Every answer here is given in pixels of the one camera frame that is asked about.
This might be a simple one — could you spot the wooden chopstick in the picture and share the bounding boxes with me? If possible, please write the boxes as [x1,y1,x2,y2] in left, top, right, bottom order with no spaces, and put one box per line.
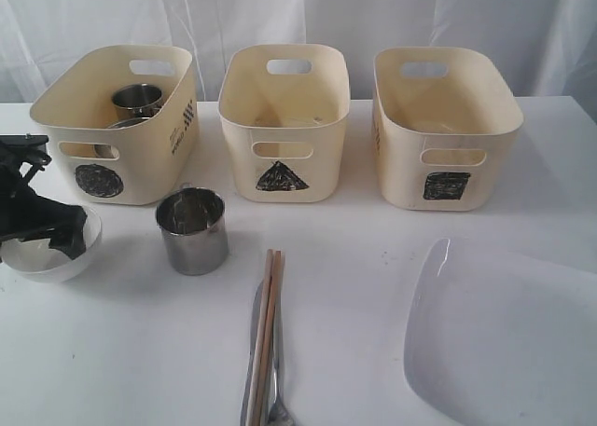
[252,251,282,425]
[243,249,274,425]

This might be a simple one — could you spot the stainless steel bowl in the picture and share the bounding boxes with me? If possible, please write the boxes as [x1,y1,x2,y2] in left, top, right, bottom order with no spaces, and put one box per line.
[92,117,150,159]

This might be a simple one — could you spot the cream bin with circle mark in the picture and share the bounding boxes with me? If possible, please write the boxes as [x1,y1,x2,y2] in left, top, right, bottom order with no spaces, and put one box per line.
[30,45,199,205]

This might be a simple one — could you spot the white square plate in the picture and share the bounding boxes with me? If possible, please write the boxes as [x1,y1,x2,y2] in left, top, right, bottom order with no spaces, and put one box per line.
[403,238,596,425]

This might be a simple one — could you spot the small steel cup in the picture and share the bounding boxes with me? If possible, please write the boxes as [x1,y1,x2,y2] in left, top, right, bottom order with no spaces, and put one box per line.
[111,83,163,120]

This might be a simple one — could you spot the stainless steel mug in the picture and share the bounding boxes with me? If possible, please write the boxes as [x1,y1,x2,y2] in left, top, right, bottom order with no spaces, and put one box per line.
[155,183,229,276]

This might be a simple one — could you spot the white ceramic bowl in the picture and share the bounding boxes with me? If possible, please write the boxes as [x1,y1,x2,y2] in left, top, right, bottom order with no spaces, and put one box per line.
[1,206,103,283]

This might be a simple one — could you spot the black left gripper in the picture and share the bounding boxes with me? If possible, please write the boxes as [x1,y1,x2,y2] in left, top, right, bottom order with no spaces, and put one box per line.
[1,134,88,260]

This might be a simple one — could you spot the stainless steel knife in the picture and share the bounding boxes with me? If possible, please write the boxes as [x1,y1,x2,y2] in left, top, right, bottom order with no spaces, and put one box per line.
[239,282,262,426]

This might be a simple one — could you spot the cream bin with triangle mark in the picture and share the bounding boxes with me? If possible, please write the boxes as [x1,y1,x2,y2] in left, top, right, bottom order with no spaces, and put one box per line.
[218,44,351,203]

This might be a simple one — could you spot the cream bin with square mark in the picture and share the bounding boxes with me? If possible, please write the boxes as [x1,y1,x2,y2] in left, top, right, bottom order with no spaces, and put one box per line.
[372,47,524,212]

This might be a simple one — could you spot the white curtain backdrop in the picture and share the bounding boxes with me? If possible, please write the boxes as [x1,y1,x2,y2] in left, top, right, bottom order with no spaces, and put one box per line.
[1,0,596,113]

